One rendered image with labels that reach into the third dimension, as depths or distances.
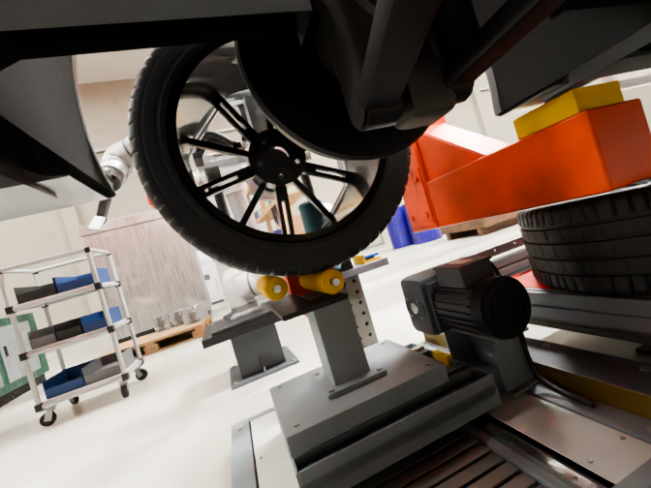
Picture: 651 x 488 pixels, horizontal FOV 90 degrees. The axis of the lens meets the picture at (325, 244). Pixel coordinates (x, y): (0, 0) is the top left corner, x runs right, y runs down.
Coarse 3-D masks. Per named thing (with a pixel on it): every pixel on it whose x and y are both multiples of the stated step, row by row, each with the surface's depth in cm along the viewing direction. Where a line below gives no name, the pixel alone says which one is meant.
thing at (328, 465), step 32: (448, 384) 79; (480, 384) 76; (384, 416) 74; (416, 416) 71; (448, 416) 73; (320, 448) 69; (352, 448) 66; (384, 448) 68; (416, 448) 70; (320, 480) 64; (352, 480) 65
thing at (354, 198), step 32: (192, 64) 70; (224, 64) 79; (192, 96) 77; (224, 96) 93; (192, 128) 87; (256, 160) 88; (384, 160) 81; (192, 192) 68; (256, 192) 90; (352, 192) 95; (288, 224) 93
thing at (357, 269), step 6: (384, 258) 137; (354, 264) 147; (360, 264) 138; (366, 264) 133; (372, 264) 134; (378, 264) 134; (384, 264) 135; (348, 270) 130; (354, 270) 131; (360, 270) 132; (366, 270) 133; (348, 276) 130
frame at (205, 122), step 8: (232, 96) 97; (240, 96) 98; (248, 96) 99; (232, 104) 101; (240, 104) 102; (208, 112) 95; (216, 112) 100; (208, 120) 96; (200, 128) 94; (200, 136) 98; (192, 152) 98; (336, 160) 111; (344, 168) 107; (192, 176) 92; (344, 176) 110; (344, 184) 110; (344, 192) 105; (336, 200) 108; (336, 208) 104
